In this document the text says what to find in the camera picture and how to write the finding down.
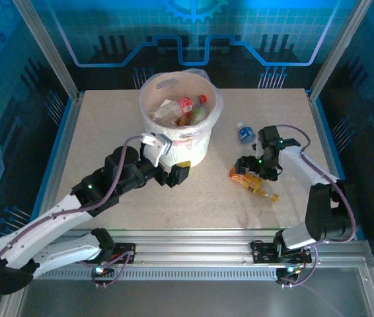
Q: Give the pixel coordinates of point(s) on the orange juice bottle yellow cap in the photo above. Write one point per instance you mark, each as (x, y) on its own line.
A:
(254, 183)

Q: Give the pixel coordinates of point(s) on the small blue label water bottle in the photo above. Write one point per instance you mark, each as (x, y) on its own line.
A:
(246, 134)

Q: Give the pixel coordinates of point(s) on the plain clear plastic bottle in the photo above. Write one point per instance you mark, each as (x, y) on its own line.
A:
(162, 115)

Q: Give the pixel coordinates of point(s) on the red label cola bottle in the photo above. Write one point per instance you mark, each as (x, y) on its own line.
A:
(187, 105)

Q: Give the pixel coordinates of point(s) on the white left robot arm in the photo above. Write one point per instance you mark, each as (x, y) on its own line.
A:
(41, 228)

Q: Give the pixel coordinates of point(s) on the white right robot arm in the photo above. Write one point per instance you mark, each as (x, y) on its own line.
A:
(302, 165)

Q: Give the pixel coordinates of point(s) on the white plastic bin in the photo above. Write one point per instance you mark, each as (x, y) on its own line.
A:
(187, 156)

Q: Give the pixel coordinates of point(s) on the small LED circuit board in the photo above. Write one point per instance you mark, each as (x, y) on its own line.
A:
(291, 270)
(100, 269)

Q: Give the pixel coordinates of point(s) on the aluminium front rail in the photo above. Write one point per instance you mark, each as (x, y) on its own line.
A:
(190, 247)

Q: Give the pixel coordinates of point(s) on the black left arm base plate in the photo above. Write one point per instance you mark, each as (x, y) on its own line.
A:
(126, 248)

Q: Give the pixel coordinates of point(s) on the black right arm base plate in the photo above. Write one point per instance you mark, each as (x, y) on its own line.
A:
(263, 256)

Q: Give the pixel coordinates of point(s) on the aluminium frame post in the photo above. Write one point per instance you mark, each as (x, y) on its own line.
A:
(46, 46)
(339, 46)

